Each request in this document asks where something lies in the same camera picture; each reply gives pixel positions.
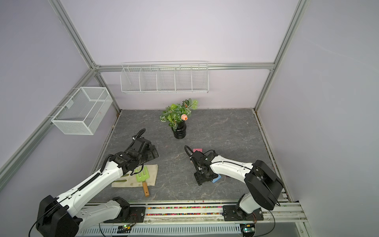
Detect light blue block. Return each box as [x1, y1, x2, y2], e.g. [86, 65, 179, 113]
[212, 175, 222, 183]

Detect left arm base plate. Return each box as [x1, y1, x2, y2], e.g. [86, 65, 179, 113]
[104, 206, 146, 223]

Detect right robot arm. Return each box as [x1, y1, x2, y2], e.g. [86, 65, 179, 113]
[187, 151, 284, 214]

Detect long white wire shelf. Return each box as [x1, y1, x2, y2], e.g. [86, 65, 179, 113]
[120, 61, 210, 94]

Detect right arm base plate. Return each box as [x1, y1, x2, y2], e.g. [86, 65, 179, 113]
[222, 205, 264, 222]

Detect black plant vase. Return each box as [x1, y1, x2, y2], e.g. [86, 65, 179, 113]
[172, 121, 187, 139]

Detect artificial green plant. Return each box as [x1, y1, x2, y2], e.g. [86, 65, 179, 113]
[159, 98, 198, 131]

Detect white mesh wire basket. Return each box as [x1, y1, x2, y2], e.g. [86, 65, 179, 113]
[51, 87, 113, 135]

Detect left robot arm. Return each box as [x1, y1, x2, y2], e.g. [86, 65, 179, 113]
[32, 137, 159, 237]

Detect white slotted cable duct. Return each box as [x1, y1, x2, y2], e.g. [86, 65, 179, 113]
[77, 224, 242, 237]

